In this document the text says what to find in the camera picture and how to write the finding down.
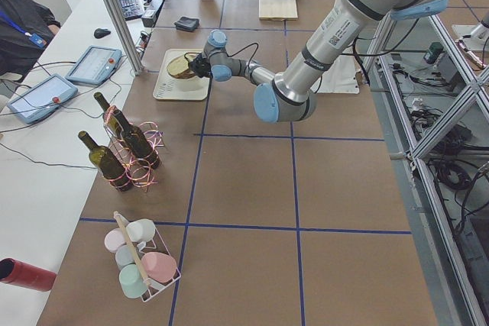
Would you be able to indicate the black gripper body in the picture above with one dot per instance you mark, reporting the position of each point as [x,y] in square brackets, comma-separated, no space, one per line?
[200,66]

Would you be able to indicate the bread slice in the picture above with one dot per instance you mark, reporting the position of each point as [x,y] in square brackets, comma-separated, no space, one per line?
[181,65]

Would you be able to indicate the white round plate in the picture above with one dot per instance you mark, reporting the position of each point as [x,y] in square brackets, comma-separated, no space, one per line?
[172,70]

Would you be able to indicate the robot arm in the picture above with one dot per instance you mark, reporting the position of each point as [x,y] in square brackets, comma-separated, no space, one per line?
[287,96]

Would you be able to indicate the white bear serving tray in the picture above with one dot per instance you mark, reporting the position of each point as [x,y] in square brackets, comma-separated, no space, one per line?
[176,81]

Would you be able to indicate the grey folded cloth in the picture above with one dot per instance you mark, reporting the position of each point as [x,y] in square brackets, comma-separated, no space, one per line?
[187,24]

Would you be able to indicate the black keyboard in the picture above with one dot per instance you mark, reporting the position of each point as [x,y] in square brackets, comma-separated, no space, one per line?
[131,9]

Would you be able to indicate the wooden cutting board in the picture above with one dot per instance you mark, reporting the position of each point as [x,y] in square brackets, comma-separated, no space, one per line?
[277,10]

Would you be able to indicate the dark wine bottle upper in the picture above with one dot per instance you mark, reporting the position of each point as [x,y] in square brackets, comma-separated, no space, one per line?
[136,141]

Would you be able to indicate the dark wine bottle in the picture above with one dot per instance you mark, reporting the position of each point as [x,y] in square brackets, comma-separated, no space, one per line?
[107,163]
[105,106]
[136,141]

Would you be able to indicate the teach pendant far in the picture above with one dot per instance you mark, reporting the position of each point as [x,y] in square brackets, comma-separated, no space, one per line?
[95,66]

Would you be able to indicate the teach pendant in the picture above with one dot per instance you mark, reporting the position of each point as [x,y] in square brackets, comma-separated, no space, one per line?
[95,66]
[42,100]

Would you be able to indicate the black computer mouse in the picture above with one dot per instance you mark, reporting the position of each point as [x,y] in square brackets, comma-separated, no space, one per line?
[100,33]

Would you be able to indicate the dark wine bottle lower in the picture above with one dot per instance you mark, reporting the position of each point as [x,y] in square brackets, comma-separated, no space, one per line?
[107,163]

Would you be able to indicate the teach pendant near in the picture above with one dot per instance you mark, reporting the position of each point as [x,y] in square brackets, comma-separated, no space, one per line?
[42,100]

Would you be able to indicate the white cup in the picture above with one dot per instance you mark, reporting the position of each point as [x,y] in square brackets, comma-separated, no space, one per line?
[141,230]

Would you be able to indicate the person in black jacket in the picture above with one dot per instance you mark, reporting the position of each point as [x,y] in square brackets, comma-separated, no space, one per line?
[27,28]

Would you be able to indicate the pale pink cup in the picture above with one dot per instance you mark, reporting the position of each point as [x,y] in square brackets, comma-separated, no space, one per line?
[114,240]

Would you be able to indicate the grey blue cup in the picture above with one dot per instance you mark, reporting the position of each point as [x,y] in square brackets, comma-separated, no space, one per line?
[123,257]

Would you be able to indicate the pink cup large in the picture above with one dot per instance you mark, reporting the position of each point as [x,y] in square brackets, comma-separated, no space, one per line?
[159,266]

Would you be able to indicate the mint green cup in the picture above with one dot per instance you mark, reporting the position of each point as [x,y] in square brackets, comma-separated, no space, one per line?
[131,282]

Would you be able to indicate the red cylinder bottle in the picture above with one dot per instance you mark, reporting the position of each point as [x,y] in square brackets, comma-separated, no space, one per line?
[17,273]

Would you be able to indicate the copper wire bottle rack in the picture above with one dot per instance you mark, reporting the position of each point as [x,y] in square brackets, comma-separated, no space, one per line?
[139,172]

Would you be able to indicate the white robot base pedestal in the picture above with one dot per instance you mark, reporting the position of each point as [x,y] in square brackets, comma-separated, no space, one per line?
[339,79]

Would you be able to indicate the aluminium frame post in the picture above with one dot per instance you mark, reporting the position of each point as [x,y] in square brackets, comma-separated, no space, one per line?
[124,35]

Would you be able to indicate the white wire cup rack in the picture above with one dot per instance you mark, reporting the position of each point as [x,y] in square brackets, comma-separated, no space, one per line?
[157,244]

